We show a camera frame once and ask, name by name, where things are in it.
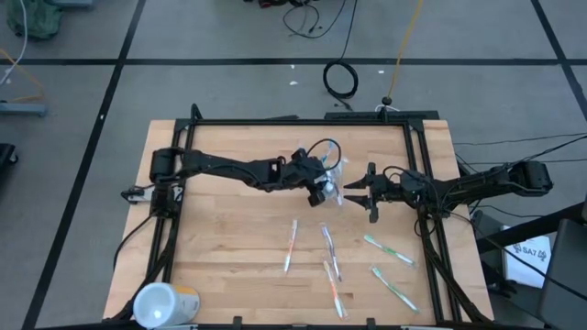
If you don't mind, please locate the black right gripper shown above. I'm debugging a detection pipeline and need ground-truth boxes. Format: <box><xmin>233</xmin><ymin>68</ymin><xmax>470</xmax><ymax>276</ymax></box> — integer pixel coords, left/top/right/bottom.
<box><xmin>343</xmin><ymin>161</ymin><xmax>430</xmax><ymax>225</ymax></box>

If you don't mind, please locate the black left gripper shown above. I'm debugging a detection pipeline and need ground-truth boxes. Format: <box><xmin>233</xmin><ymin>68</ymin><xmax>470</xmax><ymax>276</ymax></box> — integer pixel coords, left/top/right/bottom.
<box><xmin>282</xmin><ymin>147</ymin><xmax>329</xmax><ymax>208</ymax></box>

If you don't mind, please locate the clear plastic holder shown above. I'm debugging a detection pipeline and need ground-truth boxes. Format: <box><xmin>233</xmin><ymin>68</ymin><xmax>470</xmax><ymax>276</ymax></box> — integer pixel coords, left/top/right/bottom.
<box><xmin>316</xmin><ymin>141</ymin><xmax>350</xmax><ymax>207</ymax></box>

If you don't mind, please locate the blue toothbrush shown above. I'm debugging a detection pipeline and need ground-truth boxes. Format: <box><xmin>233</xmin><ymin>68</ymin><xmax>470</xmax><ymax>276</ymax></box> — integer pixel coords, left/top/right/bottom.
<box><xmin>320</xmin><ymin>140</ymin><xmax>337</xmax><ymax>170</ymax></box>

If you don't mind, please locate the green toothbrush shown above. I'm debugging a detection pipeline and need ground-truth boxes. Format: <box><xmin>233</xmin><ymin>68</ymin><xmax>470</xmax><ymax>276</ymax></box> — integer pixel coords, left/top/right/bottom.
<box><xmin>370</xmin><ymin>266</ymin><xmax>421</xmax><ymax>315</ymax></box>
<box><xmin>363</xmin><ymin>234</ymin><xmax>418</xmax><ymax>268</ymax></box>

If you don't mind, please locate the purple toothbrush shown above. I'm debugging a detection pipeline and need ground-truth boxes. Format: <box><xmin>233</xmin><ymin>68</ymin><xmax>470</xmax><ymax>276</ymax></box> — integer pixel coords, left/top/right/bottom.
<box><xmin>320</xmin><ymin>223</ymin><xmax>344</xmax><ymax>283</ymax></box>

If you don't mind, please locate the orange toothbrush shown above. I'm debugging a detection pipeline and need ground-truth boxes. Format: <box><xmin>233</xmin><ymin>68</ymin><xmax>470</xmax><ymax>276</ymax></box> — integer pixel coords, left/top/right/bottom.
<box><xmin>323</xmin><ymin>259</ymin><xmax>349</xmax><ymax>321</ymax></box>
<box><xmin>283</xmin><ymin>218</ymin><xmax>299</xmax><ymax>275</ymax></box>

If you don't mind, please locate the black diagonal bar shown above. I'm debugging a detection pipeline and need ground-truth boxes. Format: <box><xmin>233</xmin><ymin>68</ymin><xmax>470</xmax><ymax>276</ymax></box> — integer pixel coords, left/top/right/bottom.
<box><xmin>475</xmin><ymin>201</ymin><xmax>587</xmax><ymax>254</ymax></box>

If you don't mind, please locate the white printed box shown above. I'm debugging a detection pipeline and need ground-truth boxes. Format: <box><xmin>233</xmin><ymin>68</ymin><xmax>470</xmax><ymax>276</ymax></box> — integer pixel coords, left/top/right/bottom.
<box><xmin>502</xmin><ymin>224</ymin><xmax>553</xmax><ymax>290</ymax></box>

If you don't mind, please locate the white canister yellow label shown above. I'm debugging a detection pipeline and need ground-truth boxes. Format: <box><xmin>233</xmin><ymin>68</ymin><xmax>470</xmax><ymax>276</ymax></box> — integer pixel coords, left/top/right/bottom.
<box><xmin>132</xmin><ymin>281</ymin><xmax>202</xmax><ymax>330</ymax></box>

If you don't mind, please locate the dark gray chair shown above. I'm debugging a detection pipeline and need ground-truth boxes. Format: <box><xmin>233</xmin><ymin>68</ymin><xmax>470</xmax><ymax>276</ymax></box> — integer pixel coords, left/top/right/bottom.
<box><xmin>538</xmin><ymin>217</ymin><xmax>587</xmax><ymax>330</ymax></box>

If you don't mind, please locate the black object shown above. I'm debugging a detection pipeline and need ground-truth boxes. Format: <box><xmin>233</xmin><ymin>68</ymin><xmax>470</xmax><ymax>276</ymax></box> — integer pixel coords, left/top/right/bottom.
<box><xmin>0</xmin><ymin>143</ymin><xmax>19</xmax><ymax>169</ymax></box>

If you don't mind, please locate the green bag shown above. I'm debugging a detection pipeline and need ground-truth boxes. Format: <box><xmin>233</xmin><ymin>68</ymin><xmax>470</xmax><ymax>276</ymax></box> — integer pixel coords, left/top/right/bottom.
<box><xmin>6</xmin><ymin>0</ymin><xmax>65</xmax><ymax>41</ymax></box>

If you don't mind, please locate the black metal table frame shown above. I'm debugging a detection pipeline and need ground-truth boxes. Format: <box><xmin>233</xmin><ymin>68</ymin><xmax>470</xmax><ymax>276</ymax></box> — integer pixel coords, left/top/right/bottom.
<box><xmin>112</xmin><ymin>103</ymin><xmax>492</xmax><ymax>330</ymax></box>

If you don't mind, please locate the coiled black cable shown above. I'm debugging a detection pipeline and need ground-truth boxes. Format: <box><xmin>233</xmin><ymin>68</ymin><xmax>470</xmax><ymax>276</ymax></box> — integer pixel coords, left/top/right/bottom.
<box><xmin>322</xmin><ymin>0</ymin><xmax>360</xmax><ymax>113</ymax></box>

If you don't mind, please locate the tangled black cable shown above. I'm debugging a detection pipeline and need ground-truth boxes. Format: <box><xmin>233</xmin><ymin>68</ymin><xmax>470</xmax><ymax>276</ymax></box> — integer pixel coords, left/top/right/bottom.
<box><xmin>282</xmin><ymin>0</ymin><xmax>348</xmax><ymax>39</ymax></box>

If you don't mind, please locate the yellow hanging cable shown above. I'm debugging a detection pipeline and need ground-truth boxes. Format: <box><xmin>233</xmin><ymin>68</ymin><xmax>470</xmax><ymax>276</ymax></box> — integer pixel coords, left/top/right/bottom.
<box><xmin>387</xmin><ymin>0</ymin><xmax>426</xmax><ymax>100</ymax></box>

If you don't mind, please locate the thin black cable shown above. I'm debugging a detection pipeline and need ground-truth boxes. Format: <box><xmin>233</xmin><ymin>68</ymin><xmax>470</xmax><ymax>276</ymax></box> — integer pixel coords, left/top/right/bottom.
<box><xmin>456</xmin><ymin>158</ymin><xmax>587</xmax><ymax>167</ymax></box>
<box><xmin>452</xmin><ymin>132</ymin><xmax>587</xmax><ymax>147</ymax></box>

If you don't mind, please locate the silver metal bracket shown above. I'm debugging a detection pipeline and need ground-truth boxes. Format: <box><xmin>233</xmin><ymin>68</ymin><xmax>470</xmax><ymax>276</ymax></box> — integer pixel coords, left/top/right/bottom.
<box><xmin>121</xmin><ymin>185</ymin><xmax>155</xmax><ymax>205</ymax></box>

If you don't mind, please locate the orange cable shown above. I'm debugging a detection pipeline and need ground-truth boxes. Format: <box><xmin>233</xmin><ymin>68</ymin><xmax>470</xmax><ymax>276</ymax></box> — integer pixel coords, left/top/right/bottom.
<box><xmin>0</xmin><ymin>48</ymin><xmax>47</xmax><ymax>105</ymax></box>

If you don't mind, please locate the gray flat base plate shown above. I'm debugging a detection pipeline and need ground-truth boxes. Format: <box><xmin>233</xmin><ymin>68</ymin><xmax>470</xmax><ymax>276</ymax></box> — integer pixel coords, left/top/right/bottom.
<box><xmin>0</xmin><ymin>100</ymin><xmax>49</xmax><ymax>118</ymax></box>

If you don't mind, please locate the white cable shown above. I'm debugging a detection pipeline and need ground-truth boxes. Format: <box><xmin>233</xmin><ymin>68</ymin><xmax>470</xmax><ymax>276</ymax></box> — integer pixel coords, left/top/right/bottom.
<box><xmin>0</xmin><ymin>0</ymin><xmax>29</xmax><ymax>88</ymax></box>

